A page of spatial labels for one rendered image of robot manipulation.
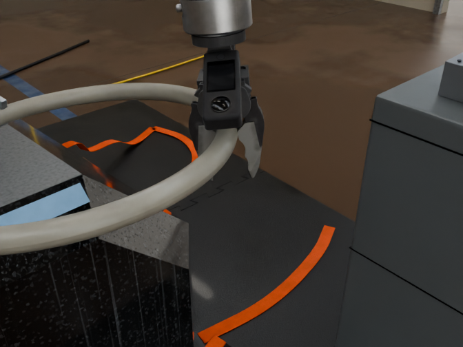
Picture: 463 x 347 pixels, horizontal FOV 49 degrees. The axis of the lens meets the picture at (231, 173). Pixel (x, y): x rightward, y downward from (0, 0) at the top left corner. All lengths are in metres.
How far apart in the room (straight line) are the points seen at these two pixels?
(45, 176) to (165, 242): 0.28
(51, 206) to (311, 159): 1.84
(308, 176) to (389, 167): 1.28
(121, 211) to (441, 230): 0.79
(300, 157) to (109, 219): 2.09
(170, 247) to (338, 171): 1.54
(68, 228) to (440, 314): 0.96
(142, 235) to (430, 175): 0.60
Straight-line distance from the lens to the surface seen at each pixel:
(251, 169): 0.73
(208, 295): 1.78
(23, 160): 1.01
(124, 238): 0.96
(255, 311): 1.72
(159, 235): 1.05
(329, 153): 2.64
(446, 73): 1.16
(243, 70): 0.72
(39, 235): 0.55
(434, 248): 1.21
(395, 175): 1.18
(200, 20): 0.64
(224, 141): 0.65
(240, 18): 0.65
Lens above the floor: 1.28
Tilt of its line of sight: 32 degrees down
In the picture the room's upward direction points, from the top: straight up
